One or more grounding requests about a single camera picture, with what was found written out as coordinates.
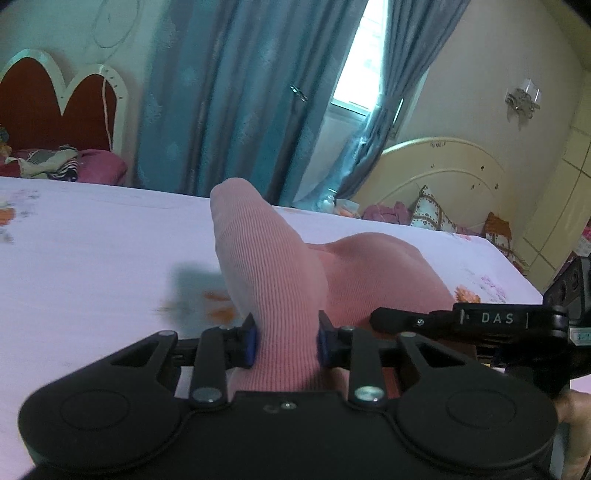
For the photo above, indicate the pink knit sweater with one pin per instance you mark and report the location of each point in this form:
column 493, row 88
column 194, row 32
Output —
column 277, row 286

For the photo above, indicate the cream arched headboard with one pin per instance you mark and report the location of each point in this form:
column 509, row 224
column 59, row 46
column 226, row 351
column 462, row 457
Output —
column 457, row 161

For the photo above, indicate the orange packet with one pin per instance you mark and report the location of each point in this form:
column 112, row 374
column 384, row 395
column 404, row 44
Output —
column 348, row 208

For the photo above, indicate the window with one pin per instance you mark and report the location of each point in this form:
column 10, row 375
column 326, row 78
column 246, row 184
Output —
column 358, row 78

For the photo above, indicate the magenta blanket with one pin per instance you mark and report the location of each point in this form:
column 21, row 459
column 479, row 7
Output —
column 101, row 168

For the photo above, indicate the metal curtain hook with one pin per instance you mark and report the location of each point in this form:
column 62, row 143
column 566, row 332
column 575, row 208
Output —
column 299, row 92

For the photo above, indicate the orange patterned pillow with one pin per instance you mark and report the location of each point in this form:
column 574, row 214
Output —
column 498, row 230

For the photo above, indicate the grey-blue curtain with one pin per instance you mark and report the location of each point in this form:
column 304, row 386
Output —
column 397, row 120

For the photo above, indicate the patterned crumpled cloth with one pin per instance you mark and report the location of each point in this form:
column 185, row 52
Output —
column 46, row 164

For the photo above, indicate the person's right forearm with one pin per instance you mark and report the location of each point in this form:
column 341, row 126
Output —
column 577, row 434

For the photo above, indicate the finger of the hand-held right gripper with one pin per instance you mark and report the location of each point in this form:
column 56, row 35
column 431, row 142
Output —
column 406, row 318

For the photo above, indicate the white patterned pillow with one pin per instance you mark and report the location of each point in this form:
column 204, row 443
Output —
column 431, row 210

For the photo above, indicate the red heart-shaped headboard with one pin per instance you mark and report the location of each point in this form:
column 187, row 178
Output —
column 32, row 110

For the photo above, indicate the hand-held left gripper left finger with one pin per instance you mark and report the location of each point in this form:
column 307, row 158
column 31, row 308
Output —
column 250, row 345

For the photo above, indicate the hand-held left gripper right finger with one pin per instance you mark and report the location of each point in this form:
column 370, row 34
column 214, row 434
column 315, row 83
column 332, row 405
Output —
column 322, row 351

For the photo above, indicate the pink crumpled cloth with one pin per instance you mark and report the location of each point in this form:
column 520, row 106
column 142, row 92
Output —
column 385, row 213

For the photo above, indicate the cream wardrobe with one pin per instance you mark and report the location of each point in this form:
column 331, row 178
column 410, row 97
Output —
column 563, row 198

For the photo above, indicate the wall lamp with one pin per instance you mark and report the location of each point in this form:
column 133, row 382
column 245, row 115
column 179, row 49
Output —
column 522, row 98

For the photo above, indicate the blue patterned curtain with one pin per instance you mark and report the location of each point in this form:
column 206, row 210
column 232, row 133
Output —
column 240, row 101

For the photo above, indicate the floral bed sheet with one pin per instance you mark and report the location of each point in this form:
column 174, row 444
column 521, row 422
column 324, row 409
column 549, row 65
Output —
column 92, row 254

